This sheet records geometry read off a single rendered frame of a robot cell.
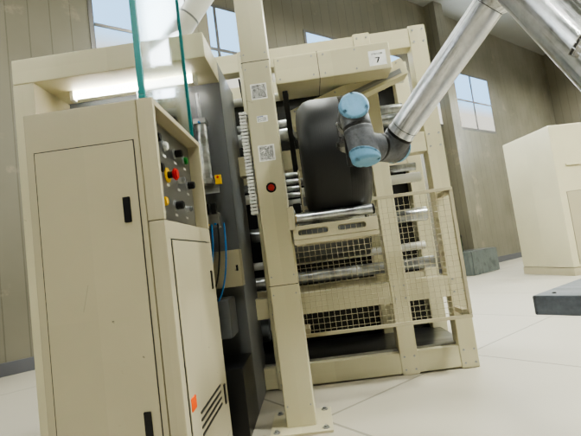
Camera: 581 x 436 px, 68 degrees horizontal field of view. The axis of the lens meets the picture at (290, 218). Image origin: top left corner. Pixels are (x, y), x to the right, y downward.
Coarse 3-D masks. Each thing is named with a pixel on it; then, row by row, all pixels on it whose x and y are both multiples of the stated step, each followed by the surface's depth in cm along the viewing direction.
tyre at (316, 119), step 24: (336, 96) 192; (312, 120) 178; (336, 120) 176; (312, 144) 175; (312, 168) 175; (336, 168) 175; (360, 168) 175; (312, 192) 181; (336, 192) 179; (360, 192) 180
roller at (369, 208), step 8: (336, 208) 184; (344, 208) 184; (352, 208) 183; (360, 208) 183; (368, 208) 183; (304, 216) 184; (312, 216) 184; (320, 216) 184; (328, 216) 184; (336, 216) 184; (344, 216) 184
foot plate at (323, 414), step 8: (320, 408) 203; (328, 408) 201; (280, 416) 199; (320, 416) 193; (328, 416) 192; (272, 424) 191; (280, 424) 190; (320, 424) 184; (328, 424) 183; (272, 432) 183; (280, 432) 182; (288, 432) 181; (296, 432) 180; (304, 432) 178; (312, 432) 178; (320, 432) 177; (328, 432) 177
